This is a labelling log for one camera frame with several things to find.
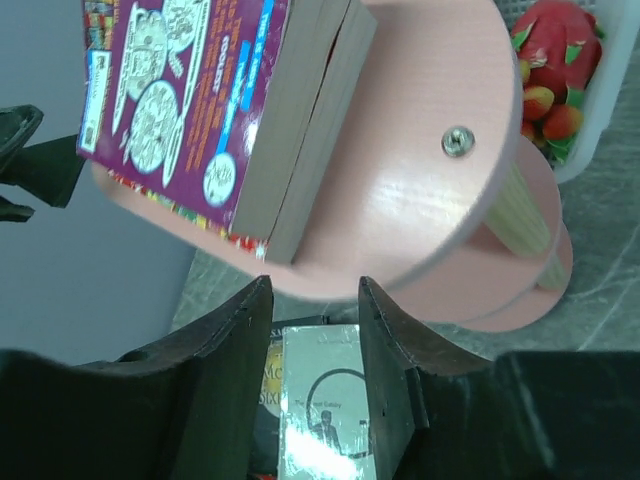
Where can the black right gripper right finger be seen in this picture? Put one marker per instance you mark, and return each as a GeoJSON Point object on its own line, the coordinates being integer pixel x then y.
{"type": "Point", "coordinates": [438, 411]}

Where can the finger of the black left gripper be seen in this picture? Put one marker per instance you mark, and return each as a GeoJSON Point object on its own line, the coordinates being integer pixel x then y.
{"type": "Point", "coordinates": [49, 171]}
{"type": "Point", "coordinates": [18, 124]}

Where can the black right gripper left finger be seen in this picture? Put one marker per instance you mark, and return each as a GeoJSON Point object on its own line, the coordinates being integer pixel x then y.
{"type": "Point", "coordinates": [182, 407]}

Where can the purple 117-storey treehouse book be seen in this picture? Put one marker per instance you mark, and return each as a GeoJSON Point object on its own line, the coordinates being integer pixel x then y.
{"type": "Point", "coordinates": [178, 91]}

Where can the red 156-storey treehouse book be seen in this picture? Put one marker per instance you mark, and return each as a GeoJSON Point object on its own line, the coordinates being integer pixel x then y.
{"type": "Point", "coordinates": [277, 194]}

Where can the black Maugham book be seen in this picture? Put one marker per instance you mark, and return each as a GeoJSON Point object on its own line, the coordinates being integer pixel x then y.
{"type": "Point", "coordinates": [265, 441]}

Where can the red 13-storey treehouse book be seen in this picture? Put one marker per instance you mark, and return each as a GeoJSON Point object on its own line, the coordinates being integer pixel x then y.
{"type": "Point", "coordinates": [260, 476]}

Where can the grey Great Gatsby book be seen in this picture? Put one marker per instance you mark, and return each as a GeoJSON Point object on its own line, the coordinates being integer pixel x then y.
{"type": "Point", "coordinates": [324, 420]}

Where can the pink three-tier shelf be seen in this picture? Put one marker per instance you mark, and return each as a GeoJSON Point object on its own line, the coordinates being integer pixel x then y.
{"type": "Point", "coordinates": [432, 190]}

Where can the red yellow toy fruits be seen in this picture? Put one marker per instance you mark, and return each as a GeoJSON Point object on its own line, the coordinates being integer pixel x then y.
{"type": "Point", "coordinates": [552, 112]}

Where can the red dragon fruit toy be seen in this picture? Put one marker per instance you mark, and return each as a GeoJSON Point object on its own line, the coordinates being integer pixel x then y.
{"type": "Point", "coordinates": [561, 42]}

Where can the white fruit basket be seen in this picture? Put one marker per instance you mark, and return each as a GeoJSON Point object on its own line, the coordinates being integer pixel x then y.
{"type": "Point", "coordinates": [620, 22]}

